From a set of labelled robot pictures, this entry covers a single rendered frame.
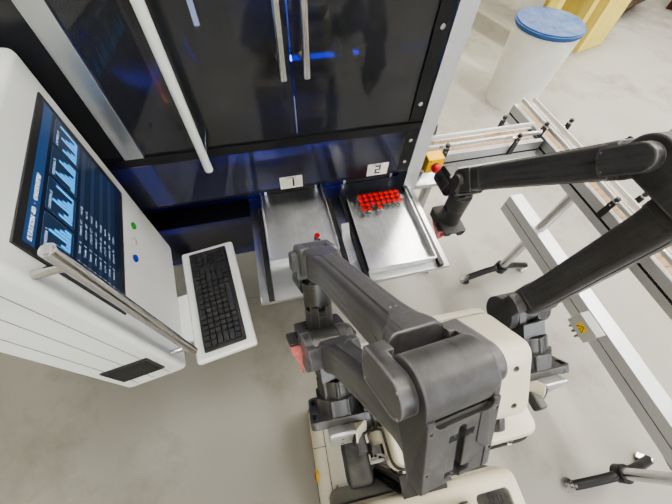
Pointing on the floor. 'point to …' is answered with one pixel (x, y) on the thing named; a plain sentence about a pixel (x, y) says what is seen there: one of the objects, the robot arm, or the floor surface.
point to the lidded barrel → (533, 54)
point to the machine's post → (459, 30)
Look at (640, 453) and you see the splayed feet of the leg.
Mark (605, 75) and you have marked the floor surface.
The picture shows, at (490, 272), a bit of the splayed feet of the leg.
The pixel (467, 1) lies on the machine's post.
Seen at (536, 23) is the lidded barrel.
